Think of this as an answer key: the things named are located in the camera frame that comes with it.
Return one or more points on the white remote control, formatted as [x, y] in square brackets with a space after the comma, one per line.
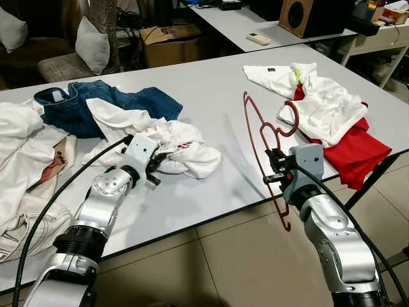
[259, 38]

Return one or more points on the white shirt green tag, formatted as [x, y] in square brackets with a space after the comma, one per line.
[326, 109]

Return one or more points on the blue denim jeans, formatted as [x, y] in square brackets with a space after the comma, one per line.
[128, 102]

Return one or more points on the orange tissue box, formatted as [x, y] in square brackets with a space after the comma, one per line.
[396, 13]

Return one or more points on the white shirt brown print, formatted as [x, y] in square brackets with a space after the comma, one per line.
[22, 147]

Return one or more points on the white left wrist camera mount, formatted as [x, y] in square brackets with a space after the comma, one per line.
[139, 153]

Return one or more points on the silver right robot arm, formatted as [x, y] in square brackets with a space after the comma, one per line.
[339, 249]

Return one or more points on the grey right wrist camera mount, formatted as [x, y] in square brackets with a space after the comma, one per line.
[307, 160]

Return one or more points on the wooden black speaker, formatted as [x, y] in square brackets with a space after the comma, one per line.
[319, 16]

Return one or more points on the cream stitched trousers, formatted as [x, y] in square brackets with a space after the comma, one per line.
[32, 233]

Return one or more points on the white desk with drawer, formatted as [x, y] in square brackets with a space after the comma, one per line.
[383, 41]

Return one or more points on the brown cardboard box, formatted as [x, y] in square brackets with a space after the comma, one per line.
[169, 48]

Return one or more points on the grey upholstered chair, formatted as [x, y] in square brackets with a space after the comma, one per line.
[61, 67]

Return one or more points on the white pillow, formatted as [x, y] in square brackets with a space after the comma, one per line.
[94, 45]
[11, 31]

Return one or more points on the white shirt red print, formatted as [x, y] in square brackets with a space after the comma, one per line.
[185, 160]

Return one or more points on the plain red shirt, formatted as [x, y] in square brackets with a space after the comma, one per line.
[354, 157]

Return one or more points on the black metal table leg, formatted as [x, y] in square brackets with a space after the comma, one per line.
[374, 179]

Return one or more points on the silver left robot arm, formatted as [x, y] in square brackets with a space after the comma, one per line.
[105, 192]

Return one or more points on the black soundbar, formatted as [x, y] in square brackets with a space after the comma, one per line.
[364, 27]

